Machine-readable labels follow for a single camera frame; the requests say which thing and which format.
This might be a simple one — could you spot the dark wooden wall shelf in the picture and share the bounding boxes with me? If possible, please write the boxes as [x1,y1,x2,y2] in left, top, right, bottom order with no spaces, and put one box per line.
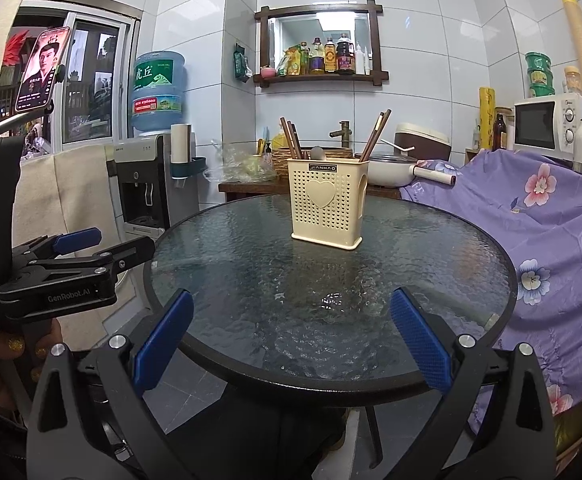
[253,0,390,88]

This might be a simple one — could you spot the wicker basket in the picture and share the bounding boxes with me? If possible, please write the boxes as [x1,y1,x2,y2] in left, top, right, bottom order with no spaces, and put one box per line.
[271,146,356,171]

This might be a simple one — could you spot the teal cup holder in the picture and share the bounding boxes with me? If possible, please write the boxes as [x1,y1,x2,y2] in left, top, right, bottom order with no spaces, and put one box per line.
[171,156,208,181]

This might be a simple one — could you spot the white paper cup stack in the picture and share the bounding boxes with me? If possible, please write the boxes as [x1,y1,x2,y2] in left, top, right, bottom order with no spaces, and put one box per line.
[171,123,192,166]

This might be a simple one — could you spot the cream perforated utensil holder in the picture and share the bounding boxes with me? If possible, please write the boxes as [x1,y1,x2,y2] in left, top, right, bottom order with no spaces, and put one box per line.
[287,156,369,252]

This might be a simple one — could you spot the person's dark trousers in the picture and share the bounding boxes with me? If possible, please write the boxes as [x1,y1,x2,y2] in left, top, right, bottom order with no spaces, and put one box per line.
[266,402,354,480]

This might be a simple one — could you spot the yellow roll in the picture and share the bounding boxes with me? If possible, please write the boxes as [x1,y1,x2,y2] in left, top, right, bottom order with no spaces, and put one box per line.
[479,86,497,151]

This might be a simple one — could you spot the yellow seasoning packet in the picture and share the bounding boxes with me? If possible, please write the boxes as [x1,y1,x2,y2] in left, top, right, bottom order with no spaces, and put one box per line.
[277,46,304,76]

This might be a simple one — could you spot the brown glass bottle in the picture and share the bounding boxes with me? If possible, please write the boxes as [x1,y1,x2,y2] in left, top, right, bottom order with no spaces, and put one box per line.
[493,112,508,151]

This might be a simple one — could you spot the smartphone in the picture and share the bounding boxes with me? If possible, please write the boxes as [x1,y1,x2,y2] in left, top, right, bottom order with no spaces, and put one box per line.
[15,26,72,113]

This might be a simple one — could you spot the bronze faucet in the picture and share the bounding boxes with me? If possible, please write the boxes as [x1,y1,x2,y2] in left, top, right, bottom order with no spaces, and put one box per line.
[329,121,352,149]

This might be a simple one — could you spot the row of condiment bottles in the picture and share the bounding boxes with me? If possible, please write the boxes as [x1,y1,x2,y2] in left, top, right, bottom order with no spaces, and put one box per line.
[298,32,374,76]

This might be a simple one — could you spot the rice cooker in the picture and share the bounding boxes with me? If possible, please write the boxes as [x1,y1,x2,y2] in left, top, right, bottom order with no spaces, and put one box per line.
[394,122,452,161]

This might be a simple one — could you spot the purple floral cloth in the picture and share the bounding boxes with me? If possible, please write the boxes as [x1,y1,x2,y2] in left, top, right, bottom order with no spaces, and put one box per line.
[401,147,582,441]

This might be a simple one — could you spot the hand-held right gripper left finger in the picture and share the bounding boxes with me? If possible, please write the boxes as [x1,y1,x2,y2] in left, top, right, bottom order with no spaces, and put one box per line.
[25,289,206,480]

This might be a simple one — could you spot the white microwave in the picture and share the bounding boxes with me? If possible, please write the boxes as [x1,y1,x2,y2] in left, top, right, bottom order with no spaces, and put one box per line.
[513,92,582,154]

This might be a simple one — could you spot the clear plastic bag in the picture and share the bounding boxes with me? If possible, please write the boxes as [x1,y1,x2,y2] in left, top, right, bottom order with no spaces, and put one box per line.
[205,139,278,184]

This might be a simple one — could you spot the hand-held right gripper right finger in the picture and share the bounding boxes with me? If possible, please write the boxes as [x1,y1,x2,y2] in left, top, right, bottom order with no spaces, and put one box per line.
[390,287,558,480]

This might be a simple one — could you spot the green packet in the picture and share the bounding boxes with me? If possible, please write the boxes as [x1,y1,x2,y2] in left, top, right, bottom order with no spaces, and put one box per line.
[234,44,254,83]

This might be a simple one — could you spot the water dispenser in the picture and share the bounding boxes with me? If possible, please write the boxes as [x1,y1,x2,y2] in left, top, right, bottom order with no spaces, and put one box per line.
[113,132,199,241]

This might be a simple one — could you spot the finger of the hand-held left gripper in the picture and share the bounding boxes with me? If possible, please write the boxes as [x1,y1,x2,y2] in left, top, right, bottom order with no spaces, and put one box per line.
[0,236,156,291]
[10,227,103,274]

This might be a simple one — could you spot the window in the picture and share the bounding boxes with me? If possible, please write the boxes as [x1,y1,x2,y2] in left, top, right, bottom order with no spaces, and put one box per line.
[6,0,142,151]

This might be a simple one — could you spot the green instant noodle cups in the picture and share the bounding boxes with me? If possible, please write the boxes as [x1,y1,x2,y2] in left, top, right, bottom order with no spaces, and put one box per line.
[524,51,556,99]

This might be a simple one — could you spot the blue water jug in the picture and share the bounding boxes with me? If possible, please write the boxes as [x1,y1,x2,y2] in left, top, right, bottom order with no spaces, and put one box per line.
[130,51,188,133]

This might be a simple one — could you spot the black table leg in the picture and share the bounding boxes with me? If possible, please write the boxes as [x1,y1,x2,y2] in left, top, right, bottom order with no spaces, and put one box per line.
[363,404,384,467]

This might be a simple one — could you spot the wooden counter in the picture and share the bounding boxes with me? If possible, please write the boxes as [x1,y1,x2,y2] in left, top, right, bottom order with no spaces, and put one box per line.
[218,180,402,206]

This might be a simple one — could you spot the beige cloth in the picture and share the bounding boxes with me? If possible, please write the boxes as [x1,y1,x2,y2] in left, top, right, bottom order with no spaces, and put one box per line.
[11,147,136,311]

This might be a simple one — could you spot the white pot with handle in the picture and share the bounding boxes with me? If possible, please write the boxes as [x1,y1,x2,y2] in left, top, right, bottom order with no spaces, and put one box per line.
[368,152,459,191]

